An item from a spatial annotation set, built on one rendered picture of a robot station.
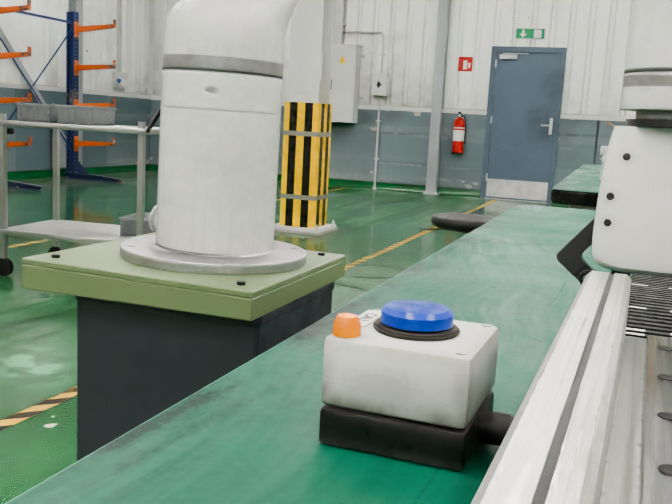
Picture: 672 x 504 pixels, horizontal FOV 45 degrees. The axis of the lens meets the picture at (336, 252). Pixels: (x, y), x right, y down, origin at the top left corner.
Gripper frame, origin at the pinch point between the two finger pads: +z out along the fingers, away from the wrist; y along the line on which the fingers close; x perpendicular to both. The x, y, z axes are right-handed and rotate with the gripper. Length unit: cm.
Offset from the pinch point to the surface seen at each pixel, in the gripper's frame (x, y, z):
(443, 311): 17.3, 11.3, -4.4
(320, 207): -591, 268, 60
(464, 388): 20.9, 9.2, -1.5
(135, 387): -3.4, 45.6, 11.9
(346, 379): 21.0, 15.4, -0.9
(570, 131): -1095, 114, -19
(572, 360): 27.7, 3.7, -5.6
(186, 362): -3.6, 40.1, 8.6
